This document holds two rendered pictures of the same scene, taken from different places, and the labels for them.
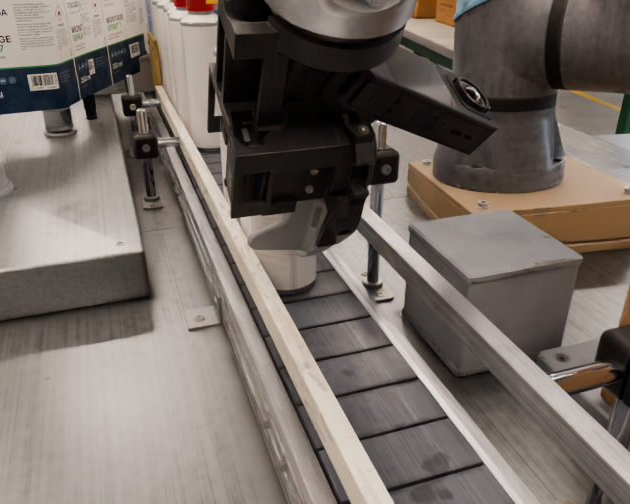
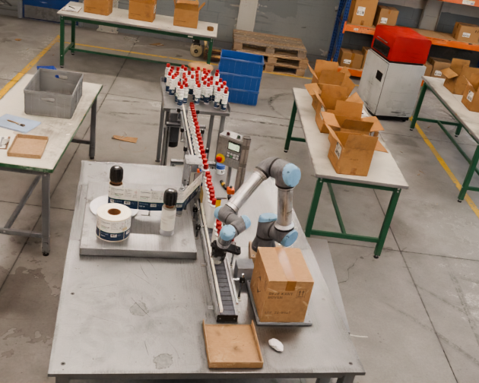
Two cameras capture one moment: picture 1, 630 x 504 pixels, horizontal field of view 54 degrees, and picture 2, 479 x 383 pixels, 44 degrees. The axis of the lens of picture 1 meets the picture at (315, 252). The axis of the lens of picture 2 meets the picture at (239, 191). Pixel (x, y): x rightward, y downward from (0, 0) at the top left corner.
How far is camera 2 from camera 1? 2.99 m
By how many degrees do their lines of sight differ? 5
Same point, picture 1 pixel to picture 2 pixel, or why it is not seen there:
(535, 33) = (266, 230)
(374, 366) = (223, 276)
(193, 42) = (211, 210)
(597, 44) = (273, 235)
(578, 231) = not seen: hidden behind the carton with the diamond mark
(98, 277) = (189, 254)
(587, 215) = not seen: hidden behind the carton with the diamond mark
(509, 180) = not seen: hidden behind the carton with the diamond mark
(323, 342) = (218, 272)
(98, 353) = (188, 266)
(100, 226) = (189, 245)
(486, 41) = (260, 228)
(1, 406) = (177, 270)
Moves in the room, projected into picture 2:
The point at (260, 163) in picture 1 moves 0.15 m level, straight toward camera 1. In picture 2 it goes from (214, 254) to (210, 270)
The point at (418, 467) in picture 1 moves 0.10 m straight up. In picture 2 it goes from (223, 286) to (225, 270)
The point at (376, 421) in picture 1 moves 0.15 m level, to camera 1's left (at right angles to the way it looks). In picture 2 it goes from (220, 281) to (195, 275)
